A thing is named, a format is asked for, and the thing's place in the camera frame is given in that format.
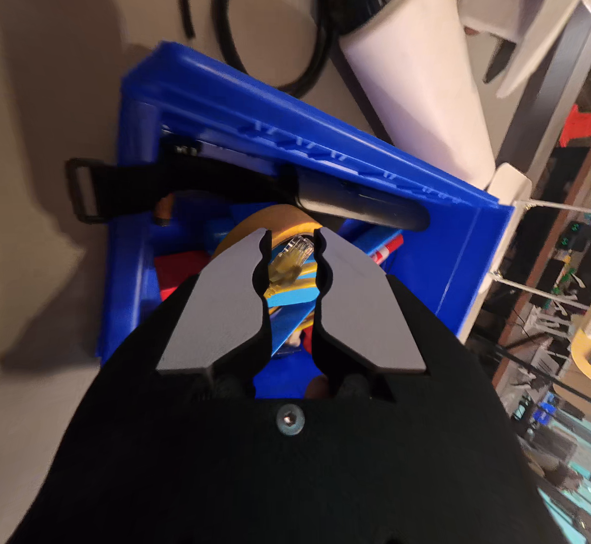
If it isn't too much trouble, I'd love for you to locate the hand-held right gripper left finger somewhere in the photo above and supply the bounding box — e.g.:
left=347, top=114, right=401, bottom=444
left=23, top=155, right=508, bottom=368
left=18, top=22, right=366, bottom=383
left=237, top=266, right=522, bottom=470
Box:
left=155, top=228, right=274, bottom=399

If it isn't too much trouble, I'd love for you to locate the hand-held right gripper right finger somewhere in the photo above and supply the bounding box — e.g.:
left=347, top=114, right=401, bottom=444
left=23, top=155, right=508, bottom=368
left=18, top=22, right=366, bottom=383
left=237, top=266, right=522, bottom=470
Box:
left=311, top=227, right=428, bottom=398

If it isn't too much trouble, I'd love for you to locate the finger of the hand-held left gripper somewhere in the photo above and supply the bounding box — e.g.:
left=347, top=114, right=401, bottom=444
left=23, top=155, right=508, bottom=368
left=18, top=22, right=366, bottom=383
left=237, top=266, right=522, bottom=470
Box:
left=482, top=0, right=591, bottom=100
left=461, top=0, right=533, bottom=44

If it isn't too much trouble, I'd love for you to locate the yellow ethernet cable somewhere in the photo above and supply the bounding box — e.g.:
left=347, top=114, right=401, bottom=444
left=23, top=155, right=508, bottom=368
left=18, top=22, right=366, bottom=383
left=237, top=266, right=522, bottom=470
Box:
left=263, top=237, right=319, bottom=297

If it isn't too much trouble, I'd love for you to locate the white bottle with black lid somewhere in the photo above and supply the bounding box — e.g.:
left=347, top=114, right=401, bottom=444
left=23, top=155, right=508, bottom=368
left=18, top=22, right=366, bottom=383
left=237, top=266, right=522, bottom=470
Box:
left=337, top=0, right=497, bottom=186

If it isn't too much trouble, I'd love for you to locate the blue plastic bin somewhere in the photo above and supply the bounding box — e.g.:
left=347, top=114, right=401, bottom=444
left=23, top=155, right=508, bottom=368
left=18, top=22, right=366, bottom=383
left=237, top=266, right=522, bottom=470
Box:
left=94, top=40, right=515, bottom=399

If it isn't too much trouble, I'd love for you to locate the black cable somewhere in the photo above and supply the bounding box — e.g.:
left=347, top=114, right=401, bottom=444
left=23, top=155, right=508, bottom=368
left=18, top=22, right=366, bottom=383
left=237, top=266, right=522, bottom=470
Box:
left=178, top=0, right=333, bottom=99

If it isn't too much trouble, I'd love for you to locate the red block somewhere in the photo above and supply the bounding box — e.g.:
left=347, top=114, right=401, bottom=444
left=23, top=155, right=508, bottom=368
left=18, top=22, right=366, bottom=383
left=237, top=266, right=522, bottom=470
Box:
left=154, top=250, right=213, bottom=302

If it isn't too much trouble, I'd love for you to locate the red marker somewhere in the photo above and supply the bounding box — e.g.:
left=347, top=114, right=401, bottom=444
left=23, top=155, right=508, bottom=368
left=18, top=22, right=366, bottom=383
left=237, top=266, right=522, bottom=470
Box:
left=369, top=234, right=404, bottom=265

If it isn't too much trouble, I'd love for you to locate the yellow tape roll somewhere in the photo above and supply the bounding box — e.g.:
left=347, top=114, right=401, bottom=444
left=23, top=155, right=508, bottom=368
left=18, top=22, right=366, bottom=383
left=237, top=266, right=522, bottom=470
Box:
left=212, top=204, right=324, bottom=258

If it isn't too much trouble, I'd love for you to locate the black cylinder with strap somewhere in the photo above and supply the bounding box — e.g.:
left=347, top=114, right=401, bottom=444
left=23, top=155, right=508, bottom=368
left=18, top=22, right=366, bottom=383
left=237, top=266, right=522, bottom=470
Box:
left=65, top=156, right=431, bottom=232

